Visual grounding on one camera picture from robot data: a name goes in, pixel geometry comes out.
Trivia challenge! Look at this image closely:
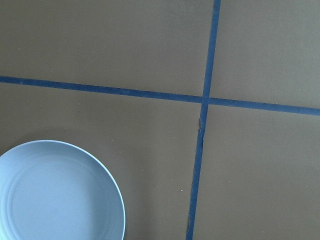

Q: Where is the light blue plate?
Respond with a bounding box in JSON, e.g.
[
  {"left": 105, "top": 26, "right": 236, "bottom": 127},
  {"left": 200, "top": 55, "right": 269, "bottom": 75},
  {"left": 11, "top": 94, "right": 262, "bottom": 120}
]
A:
[{"left": 0, "top": 140, "right": 126, "bottom": 240}]

